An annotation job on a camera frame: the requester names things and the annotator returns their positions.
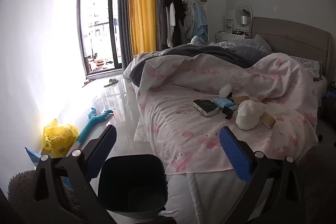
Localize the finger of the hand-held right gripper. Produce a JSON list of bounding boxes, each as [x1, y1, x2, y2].
[[326, 92, 336, 114]]

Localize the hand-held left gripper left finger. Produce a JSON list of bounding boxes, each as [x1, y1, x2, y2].
[[31, 124, 117, 224]]

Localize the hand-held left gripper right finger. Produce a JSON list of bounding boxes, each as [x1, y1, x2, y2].
[[219, 126, 306, 224]]

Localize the dark trash bin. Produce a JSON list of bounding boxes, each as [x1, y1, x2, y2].
[[97, 154, 168, 219]]

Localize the light blue tissue pack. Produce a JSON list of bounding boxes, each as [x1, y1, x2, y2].
[[213, 97, 238, 111]]

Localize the black tissue pack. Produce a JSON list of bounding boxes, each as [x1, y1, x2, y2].
[[192, 99, 220, 118]]

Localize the white bubble wrap bundle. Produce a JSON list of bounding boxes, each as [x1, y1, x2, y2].
[[219, 84, 234, 98]]

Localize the blue plush toy stick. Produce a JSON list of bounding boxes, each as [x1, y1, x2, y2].
[[69, 108, 114, 156]]

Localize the white patterned pillow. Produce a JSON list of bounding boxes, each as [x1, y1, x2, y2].
[[289, 56, 322, 75]]

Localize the yellow plastic bag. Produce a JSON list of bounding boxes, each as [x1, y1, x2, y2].
[[43, 119, 79, 159]]

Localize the pink printed blanket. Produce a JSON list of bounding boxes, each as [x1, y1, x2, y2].
[[136, 53, 327, 174]]

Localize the blue paper packet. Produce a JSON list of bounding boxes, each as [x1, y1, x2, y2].
[[25, 147, 42, 164]]

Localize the beige upholstered headboard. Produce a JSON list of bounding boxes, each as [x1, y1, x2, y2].
[[248, 17, 332, 77]]

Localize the grey pink pillow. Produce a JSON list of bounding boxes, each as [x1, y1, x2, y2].
[[253, 34, 272, 52]]

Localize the grey fluffy cloth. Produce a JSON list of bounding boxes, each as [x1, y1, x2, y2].
[[297, 145, 336, 224]]

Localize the clutter of balcony pots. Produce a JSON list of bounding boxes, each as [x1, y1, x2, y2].
[[88, 52, 114, 72]]

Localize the grey shaggy rug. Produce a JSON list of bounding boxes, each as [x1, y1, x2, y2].
[[7, 169, 76, 216]]

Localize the blue grey patterned quilt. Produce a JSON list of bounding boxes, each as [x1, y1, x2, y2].
[[210, 39, 271, 54]]

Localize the grey fleece blanket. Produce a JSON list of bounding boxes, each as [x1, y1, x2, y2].
[[129, 44, 273, 86]]

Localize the white vanity desk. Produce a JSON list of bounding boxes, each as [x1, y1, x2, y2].
[[216, 30, 248, 43]]

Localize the light blue plush toy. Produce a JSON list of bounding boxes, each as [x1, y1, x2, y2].
[[190, 35, 208, 45]]

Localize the round white mirror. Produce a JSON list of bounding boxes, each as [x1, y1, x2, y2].
[[234, 1, 252, 24]]

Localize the white desk organizer shelf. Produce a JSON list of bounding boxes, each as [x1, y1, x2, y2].
[[224, 10, 237, 33]]

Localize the dark framed balcony door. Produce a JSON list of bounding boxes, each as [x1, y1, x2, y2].
[[78, 0, 124, 76]]

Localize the grey hanging garment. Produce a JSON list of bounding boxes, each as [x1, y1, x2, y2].
[[161, 0, 171, 47]]

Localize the beige hanging jacket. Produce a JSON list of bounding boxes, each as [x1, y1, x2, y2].
[[178, 0, 196, 39]]

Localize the white hanging garment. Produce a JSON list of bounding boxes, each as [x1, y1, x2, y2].
[[169, 2, 176, 28]]

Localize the yellow curtain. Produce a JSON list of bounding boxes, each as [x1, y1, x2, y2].
[[128, 0, 156, 56]]

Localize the black hanging garment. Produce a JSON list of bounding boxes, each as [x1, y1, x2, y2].
[[165, 0, 185, 26]]

